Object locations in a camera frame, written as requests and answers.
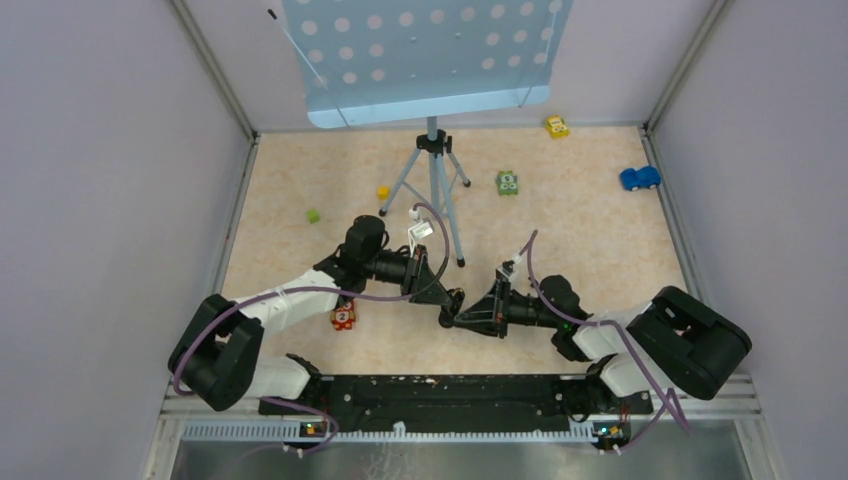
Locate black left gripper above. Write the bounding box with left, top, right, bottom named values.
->
left=363, top=244, right=452, bottom=306

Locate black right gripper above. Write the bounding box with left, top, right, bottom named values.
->
left=455, top=277, right=560, bottom=338

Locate earbuds case base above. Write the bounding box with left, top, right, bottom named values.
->
left=448, top=288, right=466, bottom=315

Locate black earbuds charging case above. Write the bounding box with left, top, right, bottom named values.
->
left=438, top=314, right=454, bottom=329

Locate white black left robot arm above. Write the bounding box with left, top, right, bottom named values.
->
left=168, top=204, right=461, bottom=414

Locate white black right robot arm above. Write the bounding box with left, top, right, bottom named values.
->
left=439, top=275, right=752, bottom=412

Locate red owl number block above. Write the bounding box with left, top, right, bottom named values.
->
left=331, top=300, right=357, bottom=331

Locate small green cube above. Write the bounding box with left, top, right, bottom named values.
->
left=306, top=209, right=321, bottom=224

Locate green monster toy block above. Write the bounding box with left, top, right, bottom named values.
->
left=495, top=170, right=519, bottom=196

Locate yellow toy block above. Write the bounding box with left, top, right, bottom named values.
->
left=545, top=115, right=570, bottom=139

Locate blue toy car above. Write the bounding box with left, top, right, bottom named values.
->
left=619, top=166, right=662, bottom=191

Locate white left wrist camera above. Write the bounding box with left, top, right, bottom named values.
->
left=407, top=208, right=434, bottom=251

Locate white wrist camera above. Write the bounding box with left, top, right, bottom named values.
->
left=496, top=254, right=523, bottom=282
left=407, top=208, right=434, bottom=251

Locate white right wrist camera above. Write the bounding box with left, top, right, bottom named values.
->
left=496, top=254, right=523, bottom=282

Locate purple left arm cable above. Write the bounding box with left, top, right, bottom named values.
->
left=171, top=201, right=451, bottom=397

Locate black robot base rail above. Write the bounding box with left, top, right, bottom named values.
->
left=296, top=374, right=654, bottom=434

